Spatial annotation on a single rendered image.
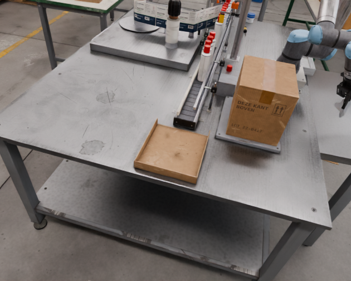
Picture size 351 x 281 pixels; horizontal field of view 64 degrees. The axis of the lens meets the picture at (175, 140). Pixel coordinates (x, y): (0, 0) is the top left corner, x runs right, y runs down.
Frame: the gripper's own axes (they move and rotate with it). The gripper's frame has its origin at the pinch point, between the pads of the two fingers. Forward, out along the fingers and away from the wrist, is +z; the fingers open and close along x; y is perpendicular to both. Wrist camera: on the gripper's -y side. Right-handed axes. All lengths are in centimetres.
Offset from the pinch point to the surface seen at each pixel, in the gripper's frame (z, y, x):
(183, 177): -26, 1, 87
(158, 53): -28, 97, 56
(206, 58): -32, 56, 41
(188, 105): -24, 40, 64
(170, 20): -41, 100, 40
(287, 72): -27.9, 17.5, 21.3
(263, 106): -28, 8, 42
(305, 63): 22, 67, -32
